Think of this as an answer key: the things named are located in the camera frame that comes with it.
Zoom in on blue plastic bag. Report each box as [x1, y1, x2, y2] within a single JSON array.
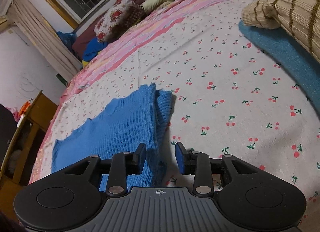
[[56, 31, 76, 52]]

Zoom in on pink striped blanket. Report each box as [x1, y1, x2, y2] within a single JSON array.
[[28, 0, 286, 185]]

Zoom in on pale green pillow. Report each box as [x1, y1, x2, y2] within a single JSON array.
[[140, 0, 175, 14]]

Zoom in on teal folded sweater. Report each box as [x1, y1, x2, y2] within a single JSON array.
[[239, 21, 319, 114]]

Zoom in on wooden cabinet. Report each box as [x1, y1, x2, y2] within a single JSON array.
[[1, 92, 57, 221]]

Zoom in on blue striped knit sweater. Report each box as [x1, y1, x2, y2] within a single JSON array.
[[51, 84, 172, 188]]

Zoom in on beige curtain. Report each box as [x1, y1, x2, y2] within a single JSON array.
[[1, 0, 81, 81]]

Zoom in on blue yellow garment on bed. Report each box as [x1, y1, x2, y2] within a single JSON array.
[[82, 37, 108, 67]]

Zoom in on cherry print white bedsheet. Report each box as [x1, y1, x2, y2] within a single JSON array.
[[37, 0, 320, 225]]

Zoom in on red floral pillow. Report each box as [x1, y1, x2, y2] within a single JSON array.
[[94, 0, 145, 43]]

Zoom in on beige striped folded sweater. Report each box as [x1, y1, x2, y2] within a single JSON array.
[[241, 0, 319, 61]]

